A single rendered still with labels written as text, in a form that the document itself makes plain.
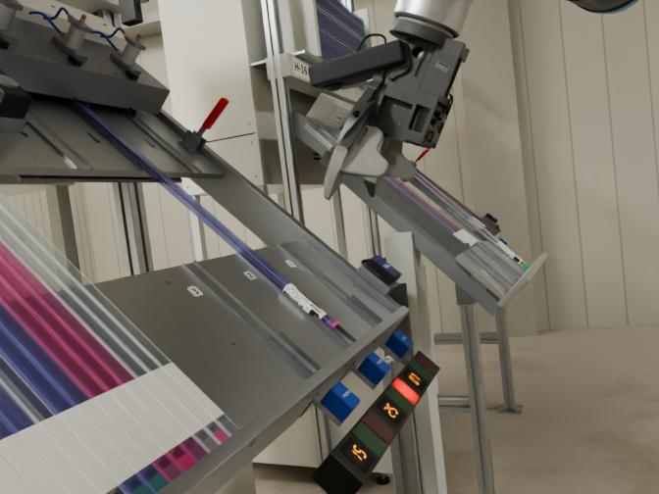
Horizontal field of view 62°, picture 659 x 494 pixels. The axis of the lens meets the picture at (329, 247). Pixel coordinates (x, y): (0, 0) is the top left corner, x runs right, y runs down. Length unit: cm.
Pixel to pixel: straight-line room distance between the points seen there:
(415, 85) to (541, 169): 304
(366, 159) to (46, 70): 45
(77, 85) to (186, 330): 46
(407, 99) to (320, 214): 322
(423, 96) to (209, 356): 33
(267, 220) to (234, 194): 7
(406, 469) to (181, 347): 54
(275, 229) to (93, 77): 35
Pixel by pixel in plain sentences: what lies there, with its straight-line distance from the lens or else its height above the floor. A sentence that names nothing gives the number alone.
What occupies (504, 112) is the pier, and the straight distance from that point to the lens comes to 352.
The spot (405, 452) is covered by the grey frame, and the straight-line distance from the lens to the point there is 95.
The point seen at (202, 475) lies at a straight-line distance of 39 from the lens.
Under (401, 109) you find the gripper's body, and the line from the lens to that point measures 61.
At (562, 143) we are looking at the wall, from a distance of 366.
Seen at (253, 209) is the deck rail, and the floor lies 91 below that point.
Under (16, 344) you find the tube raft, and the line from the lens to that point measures 43.
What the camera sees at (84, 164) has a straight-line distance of 74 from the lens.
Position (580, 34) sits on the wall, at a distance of 378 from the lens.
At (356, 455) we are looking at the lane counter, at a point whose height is 66.
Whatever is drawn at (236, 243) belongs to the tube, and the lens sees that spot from 72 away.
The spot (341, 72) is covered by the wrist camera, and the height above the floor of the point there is 104.
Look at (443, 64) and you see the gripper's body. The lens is 62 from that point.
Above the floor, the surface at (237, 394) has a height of 74.
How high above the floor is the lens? 89
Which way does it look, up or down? 4 degrees down
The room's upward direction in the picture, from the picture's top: 7 degrees counter-clockwise
